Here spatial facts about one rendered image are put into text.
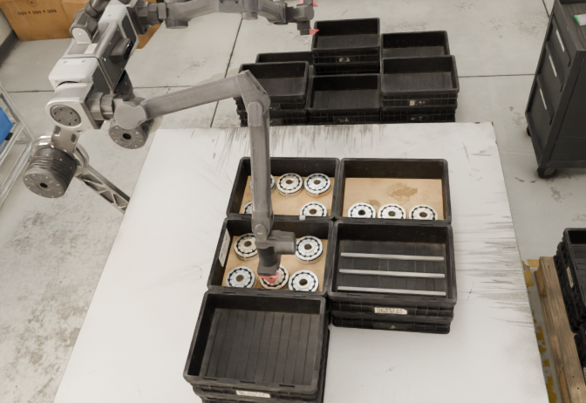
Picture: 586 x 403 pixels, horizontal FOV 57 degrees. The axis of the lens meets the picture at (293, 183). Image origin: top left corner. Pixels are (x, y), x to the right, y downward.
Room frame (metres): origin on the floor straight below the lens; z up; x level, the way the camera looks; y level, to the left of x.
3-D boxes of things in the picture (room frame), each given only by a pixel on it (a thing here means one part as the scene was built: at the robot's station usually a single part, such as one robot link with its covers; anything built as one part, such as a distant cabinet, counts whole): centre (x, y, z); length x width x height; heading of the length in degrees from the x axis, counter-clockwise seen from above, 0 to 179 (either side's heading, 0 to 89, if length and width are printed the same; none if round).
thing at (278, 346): (0.76, 0.20, 0.87); 0.40 x 0.30 x 0.11; 74
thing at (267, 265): (1.00, 0.13, 0.98); 0.10 x 0.07 x 0.07; 164
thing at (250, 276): (1.01, 0.24, 0.86); 0.10 x 0.10 x 0.01
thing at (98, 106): (1.32, 0.52, 1.45); 0.09 x 0.08 x 0.12; 166
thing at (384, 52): (2.63, -0.86, 0.31); 0.40 x 0.30 x 0.34; 76
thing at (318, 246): (1.09, -0.01, 0.86); 0.10 x 0.10 x 0.01
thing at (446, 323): (0.94, -0.27, 0.76); 0.40 x 0.30 x 0.12; 74
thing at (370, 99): (2.34, -0.38, 0.31); 0.40 x 0.30 x 0.34; 76
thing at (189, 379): (0.76, 0.20, 0.92); 0.40 x 0.30 x 0.02; 74
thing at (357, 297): (0.94, -0.27, 0.92); 0.40 x 0.30 x 0.02; 74
